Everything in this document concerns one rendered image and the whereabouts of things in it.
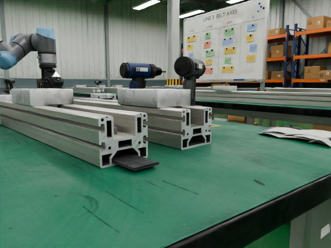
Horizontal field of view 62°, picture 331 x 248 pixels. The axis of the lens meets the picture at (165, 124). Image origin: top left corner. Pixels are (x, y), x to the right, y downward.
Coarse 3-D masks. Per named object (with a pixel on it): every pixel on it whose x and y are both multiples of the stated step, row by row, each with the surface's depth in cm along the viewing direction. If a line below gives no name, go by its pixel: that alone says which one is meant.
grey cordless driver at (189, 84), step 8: (176, 64) 81; (184, 64) 80; (192, 64) 80; (200, 64) 86; (176, 72) 82; (184, 72) 80; (192, 72) 81; (200, 72) 87; (184, 80) 85; (192, 80) 85; (184, 88) 84; (192, 88) 84; (192, 96) 85; (192, 104) 85
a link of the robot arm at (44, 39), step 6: (36, 30) 116; (42, 30) 115; (48, 30) 116; (36, 36) 116; (42, 36) 116; (48, 36) 116; (54, 36) 119; (36, 42) 116; (42, 42) 116; (48, 42) 117; (54, 42) 119; (36, 48) 118; (42, 48) 116; (48, 48) 117; (54, 48) 119; (54, 54) 123
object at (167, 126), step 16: (144, 112) 66; (160, 112) 61; (176, 112) 58; (192, 112) 64; (208, 112) 63; (160, 128) 64; (176, 128) 58; (192, 128) 59; (160, 144) 63; (176, 144) 59; (192, 144) 61
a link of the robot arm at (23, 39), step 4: (12, 36) 119; (16, 36) 119; (20, 36) 117; (24, 36) 118; (28, 36) 117; (12, 40) 116; (16, 40) 115; (20, 40) 115; (24, 40) 117; (28, 40) 117; (20, 44) 114; (24, 44) 116; (28, 44) 117; (24, 48) 115; (28, 48) 118; (32, 48) 119; (28, 52) 119
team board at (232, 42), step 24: (264, 0) 326; (192, 24) 425; (216, 24) 387; (240, 24) 355; (264, 24) 329; (192, 48) 429; (216, 48) 391; (240, 48) 359; (264, 48) 331; (216, 72) 395; (240, 72) 362; (264, 72) 334
